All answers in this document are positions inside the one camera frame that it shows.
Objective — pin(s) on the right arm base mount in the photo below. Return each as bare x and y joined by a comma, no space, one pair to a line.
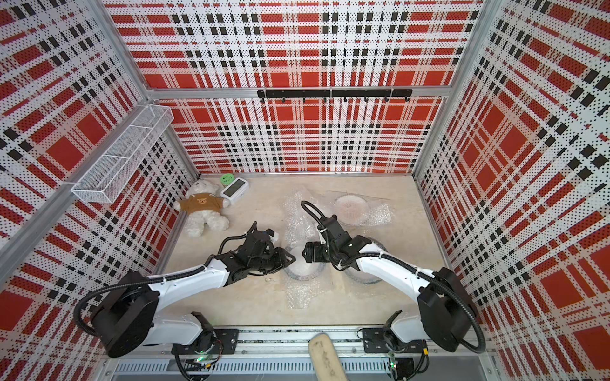
406,360

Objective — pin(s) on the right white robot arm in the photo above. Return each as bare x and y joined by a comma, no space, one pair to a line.
447,315

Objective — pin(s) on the bubble wrap sheet front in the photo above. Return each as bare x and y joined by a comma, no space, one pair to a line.
301,229

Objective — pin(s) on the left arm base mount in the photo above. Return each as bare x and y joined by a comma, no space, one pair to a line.
194,361

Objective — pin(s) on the green rimmed plate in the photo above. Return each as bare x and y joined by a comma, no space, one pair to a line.
300,270
361,277

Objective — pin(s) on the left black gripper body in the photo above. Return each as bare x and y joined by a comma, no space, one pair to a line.
267,262

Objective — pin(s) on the beige teddy bear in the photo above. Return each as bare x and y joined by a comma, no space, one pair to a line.
203,207

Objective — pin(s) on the pink plate in wrap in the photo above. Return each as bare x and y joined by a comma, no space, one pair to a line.
352,209

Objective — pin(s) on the green rimmed plate right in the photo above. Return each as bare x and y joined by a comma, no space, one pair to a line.
361,277

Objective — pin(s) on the white green small device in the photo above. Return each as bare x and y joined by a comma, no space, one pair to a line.
235,190

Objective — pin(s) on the black hook rail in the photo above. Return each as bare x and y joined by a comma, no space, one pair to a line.
335,93

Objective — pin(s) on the wooden brush handle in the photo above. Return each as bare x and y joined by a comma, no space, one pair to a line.
325,360

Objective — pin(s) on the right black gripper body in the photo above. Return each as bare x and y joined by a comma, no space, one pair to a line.
322,252

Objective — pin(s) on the green rimmed plate front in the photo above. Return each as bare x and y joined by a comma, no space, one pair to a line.
300,270

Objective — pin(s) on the clear wall shelf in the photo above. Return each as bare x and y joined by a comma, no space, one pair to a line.
106,179

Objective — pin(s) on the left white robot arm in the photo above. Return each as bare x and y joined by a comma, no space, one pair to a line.
131,314

